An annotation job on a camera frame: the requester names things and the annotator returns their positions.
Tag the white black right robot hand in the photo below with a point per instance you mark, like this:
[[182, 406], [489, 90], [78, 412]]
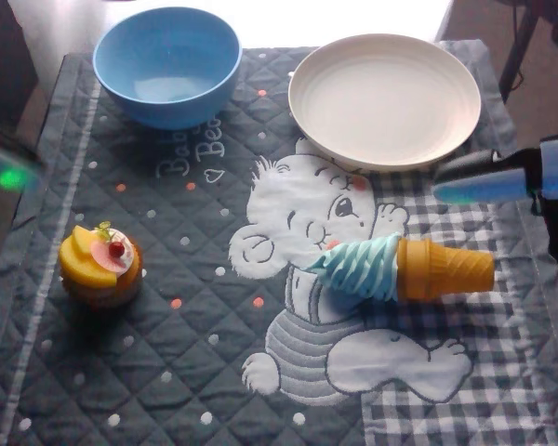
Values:
[[483, 188]]

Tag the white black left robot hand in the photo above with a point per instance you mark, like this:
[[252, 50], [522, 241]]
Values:
[[7, 172]]

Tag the toy blue ice cream cone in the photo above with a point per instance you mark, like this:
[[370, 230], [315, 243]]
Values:
[[442, 271]]

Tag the toy cupcake with fruit topping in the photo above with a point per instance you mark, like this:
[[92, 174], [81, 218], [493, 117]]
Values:
[[97, 269]]

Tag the cream white plate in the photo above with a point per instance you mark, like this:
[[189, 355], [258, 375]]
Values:
[[381, 102]]

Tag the blue bowl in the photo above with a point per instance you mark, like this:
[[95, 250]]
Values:
[[167, 69]]

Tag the black stand leg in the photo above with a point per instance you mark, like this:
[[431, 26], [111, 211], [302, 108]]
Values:
[[516, 51]]

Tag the grey quilt with bear print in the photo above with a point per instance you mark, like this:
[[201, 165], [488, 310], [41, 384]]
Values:
[[167, 325]]

